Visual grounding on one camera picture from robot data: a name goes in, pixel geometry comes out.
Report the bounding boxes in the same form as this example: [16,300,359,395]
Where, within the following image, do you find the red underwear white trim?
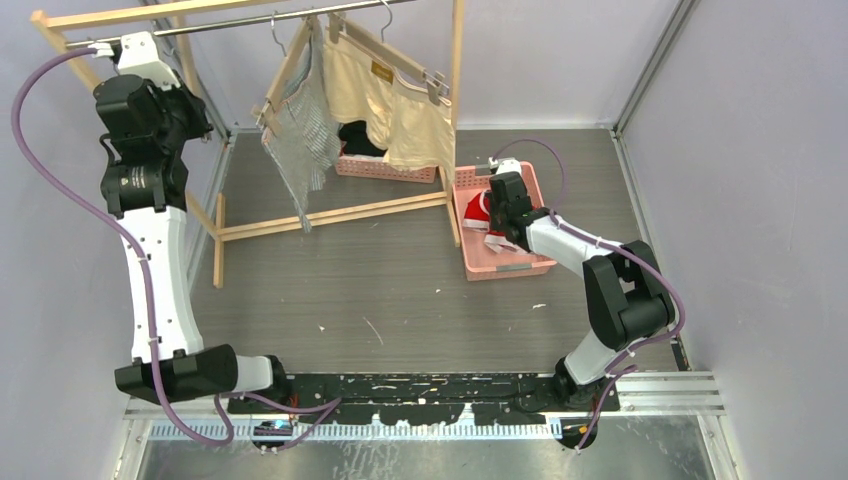
[461,189,528,255]

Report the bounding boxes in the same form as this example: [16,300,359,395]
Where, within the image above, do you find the wooden hanger of red underwear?
[175,35,202,97]

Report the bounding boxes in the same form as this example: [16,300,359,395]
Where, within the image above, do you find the wooden hanger of striped underwear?
[252,15,316,134]

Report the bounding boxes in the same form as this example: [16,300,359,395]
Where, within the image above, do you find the grey striped underwear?
[262,27,341,232]

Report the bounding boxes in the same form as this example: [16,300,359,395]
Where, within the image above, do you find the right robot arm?
[487,172,676,411]

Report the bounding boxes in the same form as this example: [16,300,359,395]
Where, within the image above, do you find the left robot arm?
[93,74,292,413]

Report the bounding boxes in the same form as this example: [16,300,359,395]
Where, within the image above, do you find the wooden hanger of beige underwear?
[328,1,451,105]

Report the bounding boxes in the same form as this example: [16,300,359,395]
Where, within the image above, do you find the beige underwear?
[322,34,456,181]

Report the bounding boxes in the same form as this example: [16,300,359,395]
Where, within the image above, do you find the empty pink basket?
[453,165,556,281]

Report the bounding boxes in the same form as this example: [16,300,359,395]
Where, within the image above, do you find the pink basket with black clothes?
[335,151,436,184]

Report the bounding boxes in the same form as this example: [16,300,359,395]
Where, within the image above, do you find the black clothes in basket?
[338,120,386,157]

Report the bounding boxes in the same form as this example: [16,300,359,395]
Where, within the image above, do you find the metal hanging rod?
[30,1,395,38]

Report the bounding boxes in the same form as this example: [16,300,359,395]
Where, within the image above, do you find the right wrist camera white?
[488,157,522,177]

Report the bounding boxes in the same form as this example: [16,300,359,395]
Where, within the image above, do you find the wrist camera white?
[90,31,184,91]
[488,157,522,177]

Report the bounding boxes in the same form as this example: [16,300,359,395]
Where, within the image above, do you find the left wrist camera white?
[90,31,184,91]

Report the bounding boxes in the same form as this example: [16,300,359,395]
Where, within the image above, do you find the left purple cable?
[9,46,236,448]

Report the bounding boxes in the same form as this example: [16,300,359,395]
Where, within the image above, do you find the purple cable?
[9,46,236,448]
[491,137,688,452]

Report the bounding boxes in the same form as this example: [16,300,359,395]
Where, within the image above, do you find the wooden clothes rack frame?
[30,0,460,289]

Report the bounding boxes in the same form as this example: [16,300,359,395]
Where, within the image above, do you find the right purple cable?
[491,137,688,452]

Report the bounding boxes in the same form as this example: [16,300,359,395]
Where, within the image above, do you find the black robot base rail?
[261,372,620,426]

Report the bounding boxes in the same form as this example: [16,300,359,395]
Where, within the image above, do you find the white slotted cable duct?
[146,418,564,443]

